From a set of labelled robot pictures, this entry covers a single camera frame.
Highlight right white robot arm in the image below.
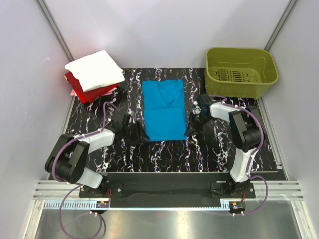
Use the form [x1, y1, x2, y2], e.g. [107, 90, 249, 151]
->
[185, 100, 265, 198]

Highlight folded pink t-shirt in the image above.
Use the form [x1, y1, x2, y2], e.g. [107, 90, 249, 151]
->
[70, 90, 77, 96]

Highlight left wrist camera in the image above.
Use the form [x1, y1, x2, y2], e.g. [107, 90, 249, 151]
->
[122, 112, 136, 127]

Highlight right corner aluminium post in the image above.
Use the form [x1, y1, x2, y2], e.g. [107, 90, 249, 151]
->
[264, 0, 299, 52]

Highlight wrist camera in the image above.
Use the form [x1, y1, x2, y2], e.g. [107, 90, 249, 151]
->
[122, 112, 136, 127]
[193, 94, 212, 116]

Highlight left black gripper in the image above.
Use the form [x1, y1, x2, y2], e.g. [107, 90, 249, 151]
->
[122, 120, 150, 146]

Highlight folded red t-shirt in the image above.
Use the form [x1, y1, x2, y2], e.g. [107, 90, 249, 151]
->
[64, 72, 119, 104]

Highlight corner aluminium post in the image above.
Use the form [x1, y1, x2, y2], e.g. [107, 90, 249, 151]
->
[264, 0, 299, 52]
[35, 0, 74, 62]

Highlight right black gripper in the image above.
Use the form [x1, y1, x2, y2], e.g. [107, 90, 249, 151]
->
[184, 112, 211, 138]

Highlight olive green plastic basket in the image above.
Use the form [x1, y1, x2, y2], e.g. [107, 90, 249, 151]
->
[204, 47, 279, 99]

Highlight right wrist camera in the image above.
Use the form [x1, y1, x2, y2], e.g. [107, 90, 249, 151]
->
[193, 94, 212, 116]

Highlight folded white t-shirt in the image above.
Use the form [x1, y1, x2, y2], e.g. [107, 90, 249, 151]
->
[65, 50, 125, 92]

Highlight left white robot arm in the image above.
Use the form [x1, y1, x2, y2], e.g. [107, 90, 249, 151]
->
[44, 121, 149, 197]

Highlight blue t-shirt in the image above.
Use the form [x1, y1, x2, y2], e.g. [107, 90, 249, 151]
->
[142, 79, 187, 141]

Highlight left corner aluminium post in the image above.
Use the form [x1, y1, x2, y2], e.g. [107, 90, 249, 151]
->
[35, 0, 74, 62]

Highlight aluminium frame rail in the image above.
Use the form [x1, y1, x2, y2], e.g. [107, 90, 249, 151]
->
[33, 180, 304, 201]

